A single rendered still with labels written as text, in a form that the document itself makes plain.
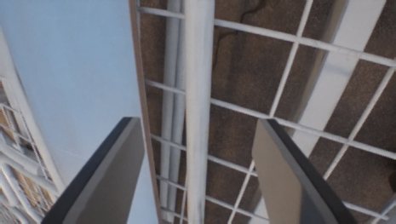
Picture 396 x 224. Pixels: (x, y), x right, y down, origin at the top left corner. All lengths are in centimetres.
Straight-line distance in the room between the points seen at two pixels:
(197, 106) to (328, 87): 13
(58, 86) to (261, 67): 57
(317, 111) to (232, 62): 50
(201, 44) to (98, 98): 13
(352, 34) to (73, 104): 29
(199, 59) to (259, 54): 53
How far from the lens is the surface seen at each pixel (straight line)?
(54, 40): 25
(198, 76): 17
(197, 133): 19
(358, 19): 23
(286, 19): 67
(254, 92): 73
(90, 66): 23
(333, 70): 23
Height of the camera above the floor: 67
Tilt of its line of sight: 54 degrees down
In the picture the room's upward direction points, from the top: 141 degrees counter-clockwise
